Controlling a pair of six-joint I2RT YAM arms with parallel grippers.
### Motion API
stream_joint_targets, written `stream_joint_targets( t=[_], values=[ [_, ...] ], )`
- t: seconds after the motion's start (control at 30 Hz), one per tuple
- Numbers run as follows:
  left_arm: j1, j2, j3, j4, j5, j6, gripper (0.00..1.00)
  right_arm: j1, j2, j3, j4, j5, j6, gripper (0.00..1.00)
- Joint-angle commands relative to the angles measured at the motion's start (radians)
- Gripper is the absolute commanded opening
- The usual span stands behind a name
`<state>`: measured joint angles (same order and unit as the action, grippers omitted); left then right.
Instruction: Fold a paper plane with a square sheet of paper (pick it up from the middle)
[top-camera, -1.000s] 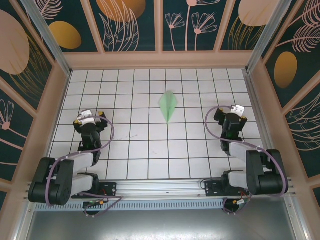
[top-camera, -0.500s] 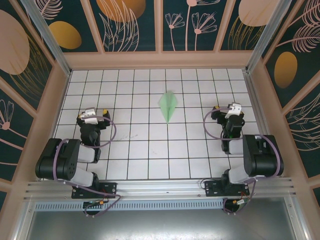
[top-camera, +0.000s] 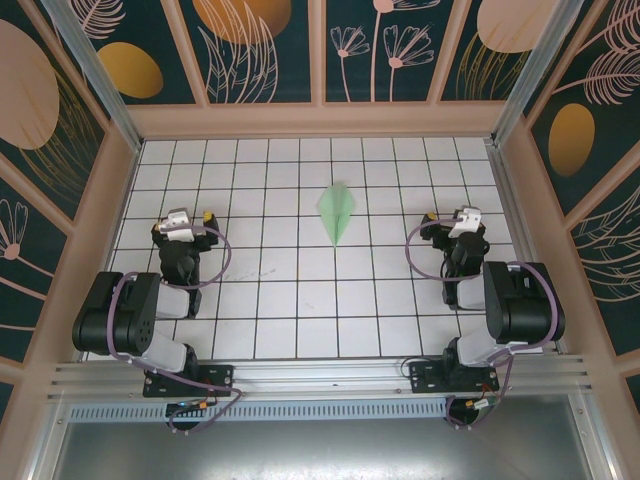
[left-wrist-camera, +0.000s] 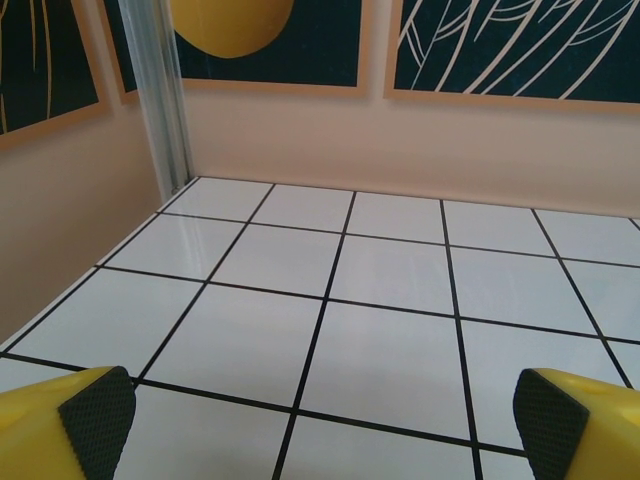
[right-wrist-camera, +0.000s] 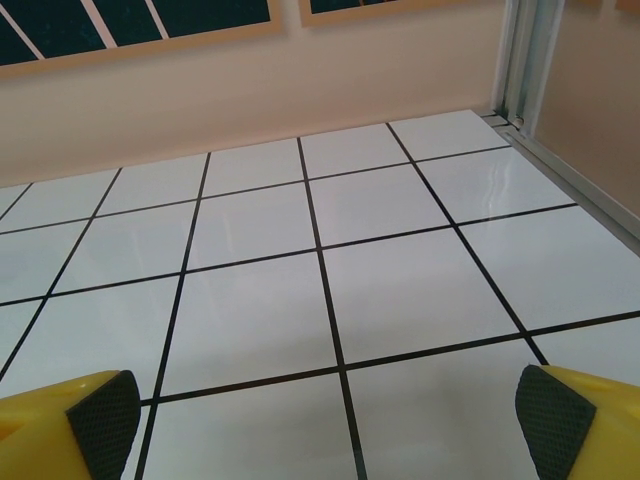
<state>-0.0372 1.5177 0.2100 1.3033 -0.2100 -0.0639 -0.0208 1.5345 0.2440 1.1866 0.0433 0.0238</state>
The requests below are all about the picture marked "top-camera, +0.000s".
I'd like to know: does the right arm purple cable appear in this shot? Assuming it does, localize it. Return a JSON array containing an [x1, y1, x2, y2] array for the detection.
[[404, 216, 562, 432]]

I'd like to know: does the aluminium frame post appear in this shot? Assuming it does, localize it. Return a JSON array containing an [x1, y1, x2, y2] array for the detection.
[[39, 0, 145, 153], [491, 0, 589, 147]]

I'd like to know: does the grey slotted cable duct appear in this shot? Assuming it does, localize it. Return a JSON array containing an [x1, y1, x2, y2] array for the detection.
[[67, 402, 450, 422]]

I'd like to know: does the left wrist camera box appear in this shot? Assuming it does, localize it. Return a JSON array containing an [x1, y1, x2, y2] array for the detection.
[[160, 210, 197, 244]]

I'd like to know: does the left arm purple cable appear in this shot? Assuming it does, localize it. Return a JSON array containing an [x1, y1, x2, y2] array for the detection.
[[106, 223, 247, 437]]

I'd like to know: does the aluminium side rail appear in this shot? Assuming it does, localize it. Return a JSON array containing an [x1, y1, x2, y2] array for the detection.
[[485, 141, 569, 357]]

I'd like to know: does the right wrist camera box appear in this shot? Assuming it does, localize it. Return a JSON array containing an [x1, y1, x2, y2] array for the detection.
[[446, 205, 484, 241]]

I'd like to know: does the green square paper sheet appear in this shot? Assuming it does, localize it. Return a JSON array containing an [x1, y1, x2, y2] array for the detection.
[[317, 182, 358, 249]]

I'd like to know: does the grey metal sheet panel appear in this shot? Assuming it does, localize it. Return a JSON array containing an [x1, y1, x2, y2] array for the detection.
[[29, 419, 621, 480]]

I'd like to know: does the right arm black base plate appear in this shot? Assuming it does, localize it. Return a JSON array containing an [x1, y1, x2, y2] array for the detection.
[[408, 359, 501, 396]]

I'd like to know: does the aluminium mounting rail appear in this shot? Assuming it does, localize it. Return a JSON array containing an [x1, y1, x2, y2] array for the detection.
[[46, 353, 595, 405]]

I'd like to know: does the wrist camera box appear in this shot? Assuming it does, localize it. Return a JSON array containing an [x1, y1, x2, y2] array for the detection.
[[446, 205, 484, 241], [160, 210, 197, 244]]

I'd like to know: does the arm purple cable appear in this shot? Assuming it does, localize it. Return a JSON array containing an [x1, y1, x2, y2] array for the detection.
[[404, 216, 562, 432], [106, 223, 247, 437]]

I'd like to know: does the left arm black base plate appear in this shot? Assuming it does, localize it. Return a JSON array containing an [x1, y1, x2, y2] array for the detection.
[[142, 363, 236, 400]]

